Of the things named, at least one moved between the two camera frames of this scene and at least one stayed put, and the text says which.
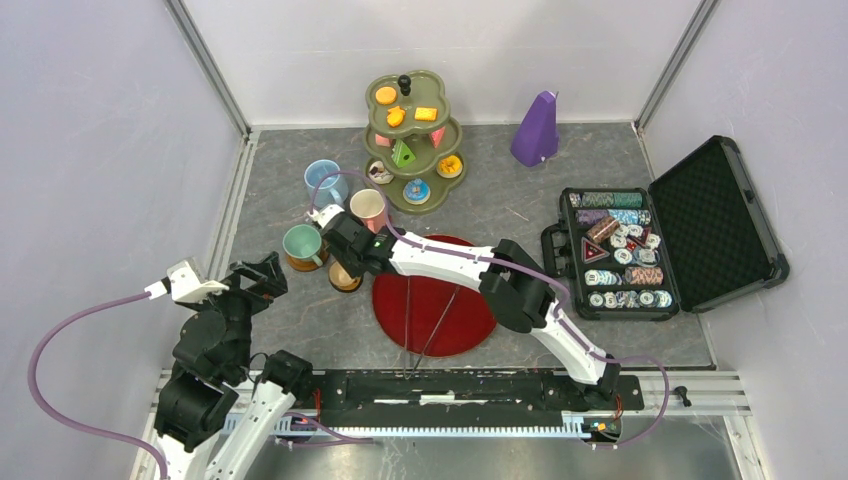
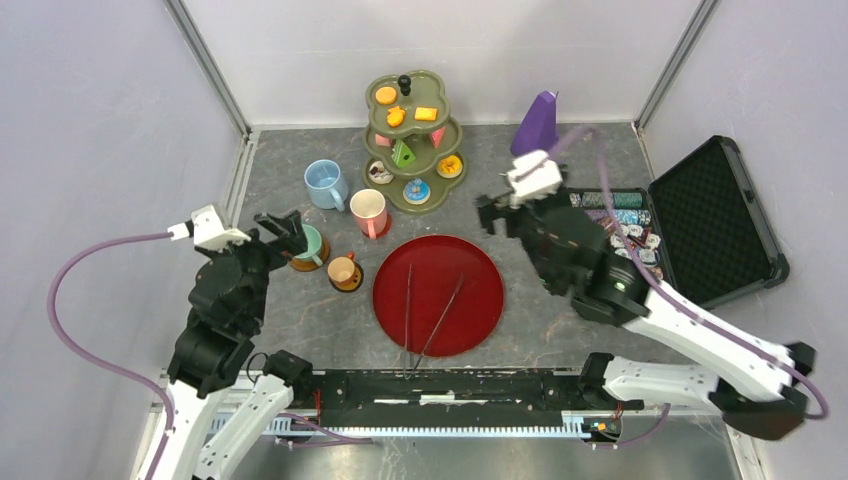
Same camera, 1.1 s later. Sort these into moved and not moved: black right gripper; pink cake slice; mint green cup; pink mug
Moved: black right gripper
Not moved: pink cake slice; pink mug; mint green cup
